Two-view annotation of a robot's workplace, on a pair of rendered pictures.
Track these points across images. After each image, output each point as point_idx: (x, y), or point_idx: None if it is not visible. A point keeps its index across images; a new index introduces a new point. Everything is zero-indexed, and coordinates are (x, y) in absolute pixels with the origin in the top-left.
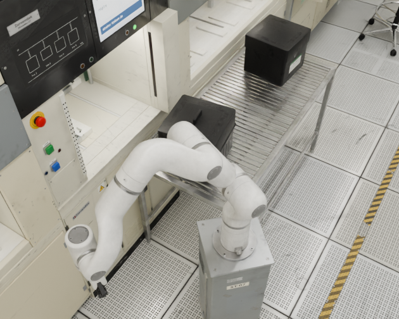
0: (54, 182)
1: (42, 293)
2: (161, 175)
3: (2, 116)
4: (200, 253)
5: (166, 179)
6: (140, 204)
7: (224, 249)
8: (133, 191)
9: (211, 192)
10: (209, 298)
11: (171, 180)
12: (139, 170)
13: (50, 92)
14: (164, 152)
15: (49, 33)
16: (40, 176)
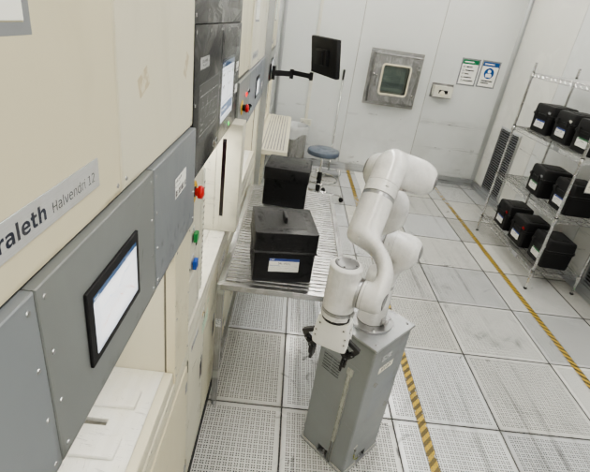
0: (189, 287)
1: (169, 468)
2: (258, 287)
3: (190, 166)
4: (329, 354)
5: (265, 289)
6: (215, 345)
7: (369, 326)
8: (393, 199)
9: (317, 288)
10: (358, 396)
11: (272, 288)
12: (398, 173)
13: (202, 160)
14: (407, 158)
15: (210, 89)
16: (188, 272)
